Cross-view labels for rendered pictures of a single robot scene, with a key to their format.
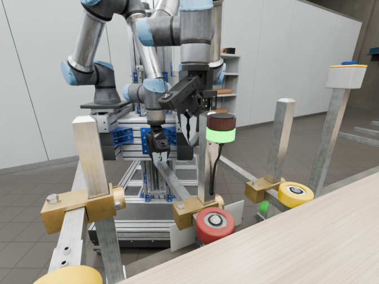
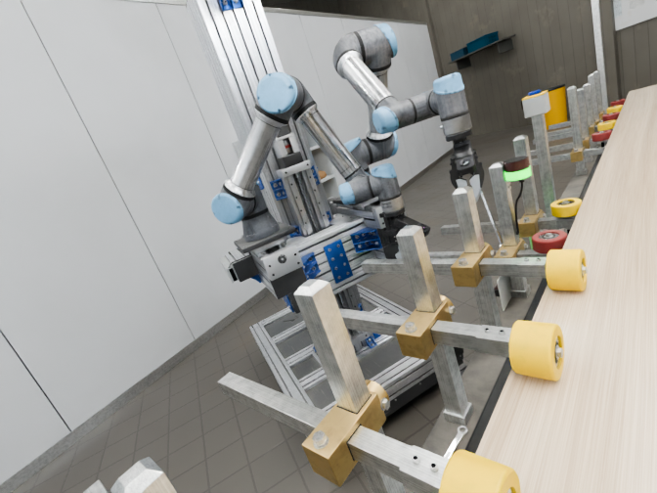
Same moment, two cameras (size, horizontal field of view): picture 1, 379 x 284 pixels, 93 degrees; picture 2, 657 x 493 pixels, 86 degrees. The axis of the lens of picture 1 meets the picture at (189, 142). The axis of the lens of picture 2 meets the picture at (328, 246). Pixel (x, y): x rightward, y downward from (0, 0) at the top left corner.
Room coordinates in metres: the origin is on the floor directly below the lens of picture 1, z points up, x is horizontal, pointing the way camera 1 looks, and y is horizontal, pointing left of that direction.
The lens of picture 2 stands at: (-0.32, 0.73, 1.33)
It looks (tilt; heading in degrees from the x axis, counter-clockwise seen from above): 17 degrees down; 341
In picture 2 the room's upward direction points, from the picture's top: 19 degrees counter-clockwise
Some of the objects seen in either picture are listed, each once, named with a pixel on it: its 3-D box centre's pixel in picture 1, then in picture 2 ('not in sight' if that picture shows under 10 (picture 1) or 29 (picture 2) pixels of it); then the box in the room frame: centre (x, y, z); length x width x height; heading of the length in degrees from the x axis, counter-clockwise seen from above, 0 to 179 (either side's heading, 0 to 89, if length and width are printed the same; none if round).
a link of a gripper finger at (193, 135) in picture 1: (199, 129); (475, 187); (0.48, -0.03, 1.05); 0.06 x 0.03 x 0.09; 135
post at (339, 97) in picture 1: (325, 150); (546, 173); (0.63, -0.51, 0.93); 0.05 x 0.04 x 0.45; 115
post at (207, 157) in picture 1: (206, 199); (511, 243); (0.41, -0.05, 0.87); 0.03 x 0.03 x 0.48; 25
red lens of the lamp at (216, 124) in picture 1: (221, 121); (516, 163); (0.37, -0.07, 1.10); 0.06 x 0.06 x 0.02
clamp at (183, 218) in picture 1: (199, 209); (511, 254); (0.40, -0.03, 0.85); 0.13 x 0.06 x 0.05; 115
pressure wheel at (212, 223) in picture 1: (214, 238); (551, 253); (0.30, -0.05, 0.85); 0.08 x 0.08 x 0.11
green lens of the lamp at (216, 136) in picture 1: (220, 132); (517, 172); (0.37, -0.07, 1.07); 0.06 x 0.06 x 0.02
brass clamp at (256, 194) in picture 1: (266, 187); (532, 222); (0.51, -0.25, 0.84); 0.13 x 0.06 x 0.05; 115
